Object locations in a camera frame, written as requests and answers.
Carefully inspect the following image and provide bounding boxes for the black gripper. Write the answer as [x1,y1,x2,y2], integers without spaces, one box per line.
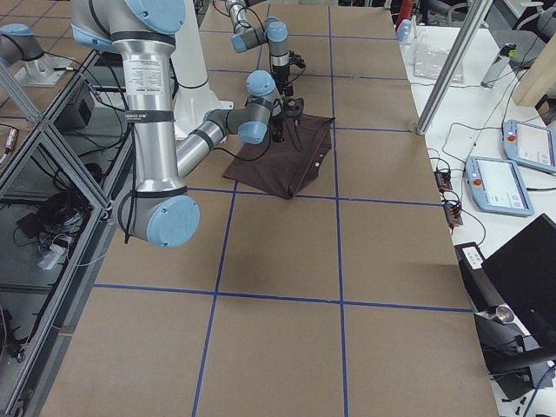
[271,51,305,96]
[270,97,304,143]

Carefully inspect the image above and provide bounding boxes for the dark brown t-shirt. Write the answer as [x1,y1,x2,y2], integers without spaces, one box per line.
[223,115,333,200]

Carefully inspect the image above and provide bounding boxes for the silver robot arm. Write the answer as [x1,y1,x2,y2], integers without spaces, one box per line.
[71,1,303,248]
[225,1,306,97]

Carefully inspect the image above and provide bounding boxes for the red cylinder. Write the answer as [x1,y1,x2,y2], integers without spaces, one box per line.
[396,0,414,27]

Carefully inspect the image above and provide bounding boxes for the clear plastic bag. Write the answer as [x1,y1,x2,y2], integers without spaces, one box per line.
[412,43,450,79]

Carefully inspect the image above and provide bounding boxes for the near blue teach pendant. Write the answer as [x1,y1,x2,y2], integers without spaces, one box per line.
[465,156,534,217]

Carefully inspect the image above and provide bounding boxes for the blue teach pendant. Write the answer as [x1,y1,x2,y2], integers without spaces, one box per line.
[465,156,534,217]
[502,120,555,174]

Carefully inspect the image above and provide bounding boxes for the far blue teach pendant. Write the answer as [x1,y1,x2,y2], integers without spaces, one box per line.
[502,120,555,174]

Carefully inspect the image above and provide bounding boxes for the black box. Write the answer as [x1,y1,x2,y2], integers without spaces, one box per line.
[455,214,555,400]

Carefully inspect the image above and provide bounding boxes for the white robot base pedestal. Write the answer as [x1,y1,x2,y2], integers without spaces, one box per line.
[171,0,234,141]

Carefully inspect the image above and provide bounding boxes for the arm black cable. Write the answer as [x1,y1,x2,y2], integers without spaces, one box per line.
[116,97,305,244]

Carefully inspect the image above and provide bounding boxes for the aluminium frame post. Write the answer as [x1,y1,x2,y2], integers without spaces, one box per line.
[415,0,493,136]

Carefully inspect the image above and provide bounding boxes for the aluminium frame rack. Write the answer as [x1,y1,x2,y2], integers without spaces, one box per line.
[1,52,130,416]

